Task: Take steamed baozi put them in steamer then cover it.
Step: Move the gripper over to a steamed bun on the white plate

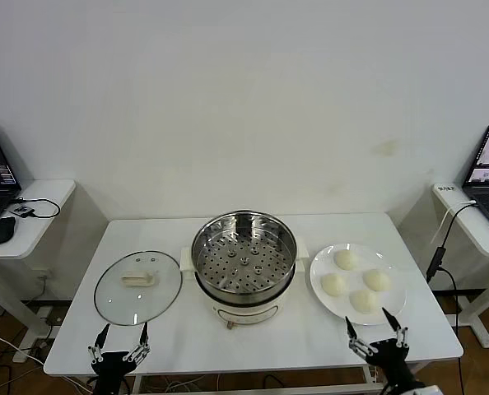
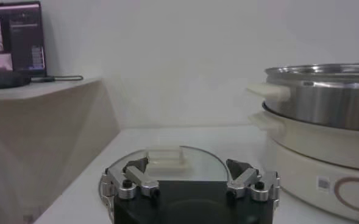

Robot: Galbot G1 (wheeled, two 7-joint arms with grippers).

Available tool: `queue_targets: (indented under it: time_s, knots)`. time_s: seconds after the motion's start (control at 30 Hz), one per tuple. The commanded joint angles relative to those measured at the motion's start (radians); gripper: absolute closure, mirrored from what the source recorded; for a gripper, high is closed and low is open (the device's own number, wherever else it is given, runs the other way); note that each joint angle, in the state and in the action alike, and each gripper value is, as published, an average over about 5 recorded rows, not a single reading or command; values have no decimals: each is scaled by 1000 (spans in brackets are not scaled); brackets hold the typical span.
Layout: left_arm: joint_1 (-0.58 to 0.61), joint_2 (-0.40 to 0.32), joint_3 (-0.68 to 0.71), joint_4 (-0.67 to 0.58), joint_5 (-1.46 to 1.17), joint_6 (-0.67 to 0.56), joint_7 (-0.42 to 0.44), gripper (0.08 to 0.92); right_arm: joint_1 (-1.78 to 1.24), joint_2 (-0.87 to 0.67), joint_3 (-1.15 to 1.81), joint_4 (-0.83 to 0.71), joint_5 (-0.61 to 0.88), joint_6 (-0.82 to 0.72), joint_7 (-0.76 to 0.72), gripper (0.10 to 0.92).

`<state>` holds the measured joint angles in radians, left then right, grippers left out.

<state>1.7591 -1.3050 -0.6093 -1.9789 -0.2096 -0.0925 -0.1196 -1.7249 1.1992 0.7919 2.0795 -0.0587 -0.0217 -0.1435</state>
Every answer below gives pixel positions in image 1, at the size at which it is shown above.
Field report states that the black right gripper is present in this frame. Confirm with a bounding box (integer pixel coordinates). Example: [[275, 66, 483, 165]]
[[345, 307, 418, 390]]

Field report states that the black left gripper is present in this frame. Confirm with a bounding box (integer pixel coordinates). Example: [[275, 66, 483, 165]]
[[87, 321, 151, 395]]

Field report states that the white steamed baozi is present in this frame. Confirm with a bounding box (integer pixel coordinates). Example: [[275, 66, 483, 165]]
[[333, 249, 359, 272], [362, 268, 393, 293], [320, 272, 347, 296], [348, 289, 380, 314]]

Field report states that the glass lid cream handle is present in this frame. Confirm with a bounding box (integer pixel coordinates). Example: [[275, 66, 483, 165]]
[[93, 249, 184, 327]]

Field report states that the perforated steel steamer basket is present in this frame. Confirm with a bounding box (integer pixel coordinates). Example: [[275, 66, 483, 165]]
[[189, 209, 299, 298]]

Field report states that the round white plate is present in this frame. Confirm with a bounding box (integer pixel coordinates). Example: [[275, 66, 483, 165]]
[[309, 243, 408, 327]]

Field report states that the cream electric cooking pot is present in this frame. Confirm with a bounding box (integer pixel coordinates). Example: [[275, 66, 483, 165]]
[[179, 242, 311, 330]]

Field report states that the white side table with label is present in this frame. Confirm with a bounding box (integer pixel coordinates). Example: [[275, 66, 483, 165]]
[[431, 183, 489, 349]]

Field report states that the white side table with mouse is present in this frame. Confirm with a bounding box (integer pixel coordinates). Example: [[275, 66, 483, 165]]
[[0, 179, 77, 342]]

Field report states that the black computer mouse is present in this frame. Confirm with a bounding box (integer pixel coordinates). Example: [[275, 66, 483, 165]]
[[0, 216, 16, 246]]

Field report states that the right black laptop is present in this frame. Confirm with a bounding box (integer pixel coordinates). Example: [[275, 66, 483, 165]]
[[461, 124, 489, 238]]

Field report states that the white main table frame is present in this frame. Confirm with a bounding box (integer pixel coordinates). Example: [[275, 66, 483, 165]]
[[131, 364, 431, 395]]

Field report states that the white laptop cable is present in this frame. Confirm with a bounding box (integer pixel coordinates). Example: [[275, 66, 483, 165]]
[[430, 199, 479, 244]]

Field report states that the black usb hub cable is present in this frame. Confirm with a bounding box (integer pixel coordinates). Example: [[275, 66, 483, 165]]
[[9, 197, 61, 219]]

